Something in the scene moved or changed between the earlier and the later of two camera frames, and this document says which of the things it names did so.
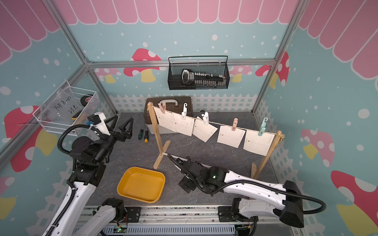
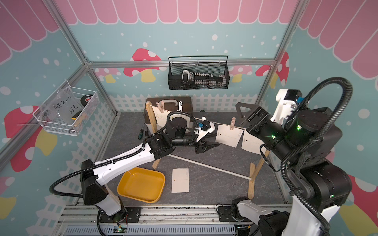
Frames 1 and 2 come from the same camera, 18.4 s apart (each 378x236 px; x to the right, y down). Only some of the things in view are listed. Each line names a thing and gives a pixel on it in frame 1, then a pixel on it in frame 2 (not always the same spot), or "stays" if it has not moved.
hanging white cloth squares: [165, 119] stays
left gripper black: [122, 137] → [204, 147]
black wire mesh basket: [198, 76] stays
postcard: [227, 136] stays
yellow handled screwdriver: [146, 136] stays
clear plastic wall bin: [67, 106] stays
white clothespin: [184, 111] → [180, 106]
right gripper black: [185, 180] → [255, 126]
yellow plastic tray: [142, 184] stays
